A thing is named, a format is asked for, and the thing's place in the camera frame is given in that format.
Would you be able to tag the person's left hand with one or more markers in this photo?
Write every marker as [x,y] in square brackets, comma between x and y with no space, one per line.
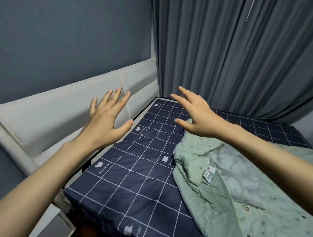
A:
[104,127]

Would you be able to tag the person's right hand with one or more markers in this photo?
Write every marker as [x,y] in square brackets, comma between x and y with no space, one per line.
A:
[204,119]

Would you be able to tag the person's right thumb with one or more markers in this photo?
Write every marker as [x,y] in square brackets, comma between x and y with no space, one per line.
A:
[183,124]

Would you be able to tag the person's left thumb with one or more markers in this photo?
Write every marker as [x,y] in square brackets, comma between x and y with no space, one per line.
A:
[124,126]

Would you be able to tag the person's left middle finger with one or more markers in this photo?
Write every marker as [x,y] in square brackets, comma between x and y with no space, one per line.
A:
[114,98]

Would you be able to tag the person's right middle finger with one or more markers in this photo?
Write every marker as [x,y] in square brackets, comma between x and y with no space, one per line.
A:
[189,94]

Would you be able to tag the person's left little finger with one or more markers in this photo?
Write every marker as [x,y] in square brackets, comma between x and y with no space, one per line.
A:
[93,107]

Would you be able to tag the person's right forearm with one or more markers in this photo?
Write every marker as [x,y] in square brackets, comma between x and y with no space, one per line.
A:
[271,156]

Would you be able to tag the person's left forearm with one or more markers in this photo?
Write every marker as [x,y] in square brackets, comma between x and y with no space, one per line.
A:
[41,180]

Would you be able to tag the white padded headboard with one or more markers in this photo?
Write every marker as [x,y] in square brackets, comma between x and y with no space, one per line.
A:
[49,117]

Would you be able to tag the navy checked bed sheet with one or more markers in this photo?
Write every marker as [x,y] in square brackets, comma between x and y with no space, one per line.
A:
[137,171]

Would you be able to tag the white care label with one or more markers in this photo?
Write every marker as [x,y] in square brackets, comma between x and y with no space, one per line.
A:
[209,172]

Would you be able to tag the grey curtain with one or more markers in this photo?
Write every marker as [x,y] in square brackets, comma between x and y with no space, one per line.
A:
[232,56]

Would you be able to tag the light green quilt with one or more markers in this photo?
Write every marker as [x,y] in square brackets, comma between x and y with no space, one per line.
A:
[244,190]

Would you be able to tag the white grey nightstand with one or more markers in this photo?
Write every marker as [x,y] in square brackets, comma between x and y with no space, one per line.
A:
[55,223]

